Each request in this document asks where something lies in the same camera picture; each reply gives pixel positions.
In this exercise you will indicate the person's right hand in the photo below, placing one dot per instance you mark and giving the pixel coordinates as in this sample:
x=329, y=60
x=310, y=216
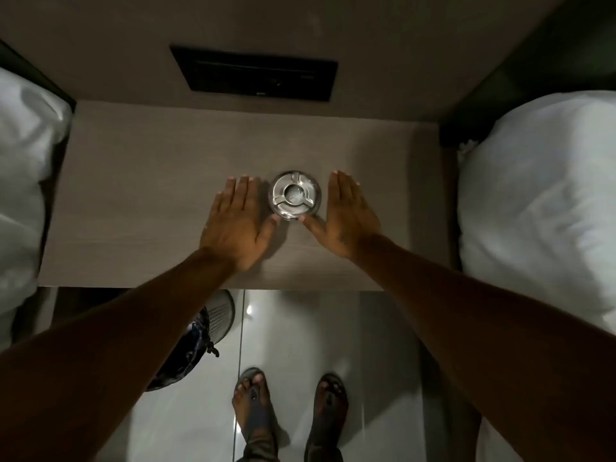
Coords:
x=344, y=226

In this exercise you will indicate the person's left hand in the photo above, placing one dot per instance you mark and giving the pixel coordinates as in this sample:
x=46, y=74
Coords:
x=236, y=228

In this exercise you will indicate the person's right thumb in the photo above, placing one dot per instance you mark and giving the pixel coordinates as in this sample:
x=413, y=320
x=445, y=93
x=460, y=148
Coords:
x=312, y=225

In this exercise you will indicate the person's left little finger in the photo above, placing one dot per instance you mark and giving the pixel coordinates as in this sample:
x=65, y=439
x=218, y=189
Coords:
x=216, y=202

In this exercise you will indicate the person's right little finger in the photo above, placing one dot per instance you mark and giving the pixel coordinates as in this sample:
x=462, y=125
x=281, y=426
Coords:
x=365, y=202

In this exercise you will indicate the person's left middle finger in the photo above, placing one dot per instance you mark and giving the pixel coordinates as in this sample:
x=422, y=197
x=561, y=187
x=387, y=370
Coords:
x=242, y=191

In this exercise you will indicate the person's right middle finger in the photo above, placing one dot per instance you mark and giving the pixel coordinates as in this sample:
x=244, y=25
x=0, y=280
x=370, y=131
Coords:
x=343, y=187

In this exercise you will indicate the person's left thumb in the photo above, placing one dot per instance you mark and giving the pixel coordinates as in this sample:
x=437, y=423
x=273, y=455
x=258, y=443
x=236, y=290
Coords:
x=268, y=228

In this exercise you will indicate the person's right forearm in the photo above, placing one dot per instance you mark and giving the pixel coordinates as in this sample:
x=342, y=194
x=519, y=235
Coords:
x=486, y=346

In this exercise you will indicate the person's left forearm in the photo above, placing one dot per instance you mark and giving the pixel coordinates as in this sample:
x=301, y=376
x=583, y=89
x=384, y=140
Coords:
x=110, y=351

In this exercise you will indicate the round glass ashtray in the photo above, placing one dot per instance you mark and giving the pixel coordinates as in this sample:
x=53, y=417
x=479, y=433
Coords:
x=294, y=194

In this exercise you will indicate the mesh waste bin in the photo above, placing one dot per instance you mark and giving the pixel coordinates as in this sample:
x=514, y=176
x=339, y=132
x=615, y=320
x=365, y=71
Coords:
x=220, y=312

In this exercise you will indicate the dark bin liner bag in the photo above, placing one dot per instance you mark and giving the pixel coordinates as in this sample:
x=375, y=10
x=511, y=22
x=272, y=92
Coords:
x=185, y=353

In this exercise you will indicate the person's left foot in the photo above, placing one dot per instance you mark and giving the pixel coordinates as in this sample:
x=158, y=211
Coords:
x=251, y=404

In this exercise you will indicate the person's foot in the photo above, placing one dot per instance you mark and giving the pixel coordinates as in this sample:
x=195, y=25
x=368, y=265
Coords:
x=328, y=404
x=251, y=404

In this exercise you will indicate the white pillow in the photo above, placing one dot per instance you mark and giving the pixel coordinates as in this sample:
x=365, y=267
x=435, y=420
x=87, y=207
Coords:
x=544, y=202
x=24, y=187

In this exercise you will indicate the person's right foot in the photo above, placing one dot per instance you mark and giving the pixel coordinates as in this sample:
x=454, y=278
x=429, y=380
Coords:
x=328, y=404

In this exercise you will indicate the dark sandal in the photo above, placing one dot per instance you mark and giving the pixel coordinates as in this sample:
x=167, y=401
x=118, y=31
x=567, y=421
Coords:
x=331, y=413
x=262, y=413

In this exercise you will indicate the black wall switch panel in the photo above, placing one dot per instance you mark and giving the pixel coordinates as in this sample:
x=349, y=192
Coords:
x=253, y=73

